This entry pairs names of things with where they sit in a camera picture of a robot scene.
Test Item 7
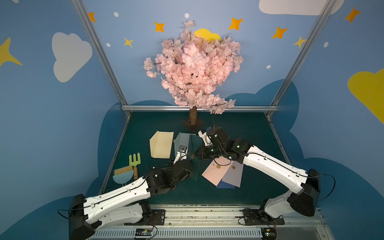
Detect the light teal envelope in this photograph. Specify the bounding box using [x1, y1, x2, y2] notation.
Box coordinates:
[174, 133, 195, 156]

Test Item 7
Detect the cream yellow envelope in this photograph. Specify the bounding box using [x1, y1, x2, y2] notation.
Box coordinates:
[150, 131, 174, 159]

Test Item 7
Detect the dark green envelope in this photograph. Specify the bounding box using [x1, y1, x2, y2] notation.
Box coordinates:
[187, 135, 203, 182]

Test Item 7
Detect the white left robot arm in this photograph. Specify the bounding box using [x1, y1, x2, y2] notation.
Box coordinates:
[68, 159, 193, 240]

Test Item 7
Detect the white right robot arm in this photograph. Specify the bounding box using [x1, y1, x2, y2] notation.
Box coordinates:
[197, 127, 323, 224]

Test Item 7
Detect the pink envelope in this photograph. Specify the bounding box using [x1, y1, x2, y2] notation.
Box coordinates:
[202, 157, 233, 186]

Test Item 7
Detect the lavender envelope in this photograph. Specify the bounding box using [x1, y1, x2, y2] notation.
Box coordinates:
[222, 161, 244, 188]

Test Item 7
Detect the dark blue envelope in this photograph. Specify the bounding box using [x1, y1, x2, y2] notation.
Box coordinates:
[216, 181, 236, 189]

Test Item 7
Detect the pink blossom artificial tree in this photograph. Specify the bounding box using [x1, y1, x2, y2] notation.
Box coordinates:
[144, 20, 244, 129]

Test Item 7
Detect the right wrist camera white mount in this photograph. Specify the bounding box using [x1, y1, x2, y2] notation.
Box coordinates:
[198, 131, 212, 147]

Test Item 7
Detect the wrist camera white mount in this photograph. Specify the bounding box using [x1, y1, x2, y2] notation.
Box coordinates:
[198, 131, 212, 147]
[174, 145, 188, 165]

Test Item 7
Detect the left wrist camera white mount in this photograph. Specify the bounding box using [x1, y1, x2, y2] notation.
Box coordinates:
[174, 145, 188, 165]

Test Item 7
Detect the green garden fork wooden handle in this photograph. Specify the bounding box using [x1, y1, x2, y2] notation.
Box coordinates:
[129, 153, 141, 181]

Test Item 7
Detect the aluminium rail front frame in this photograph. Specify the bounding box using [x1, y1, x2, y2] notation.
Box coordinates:
[90, 205, 334, 240]

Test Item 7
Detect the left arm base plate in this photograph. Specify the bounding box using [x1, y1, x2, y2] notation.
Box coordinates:
[133, 209, 166, 226]

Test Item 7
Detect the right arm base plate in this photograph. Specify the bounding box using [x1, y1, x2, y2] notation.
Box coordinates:
[242, 208, 285, 226]

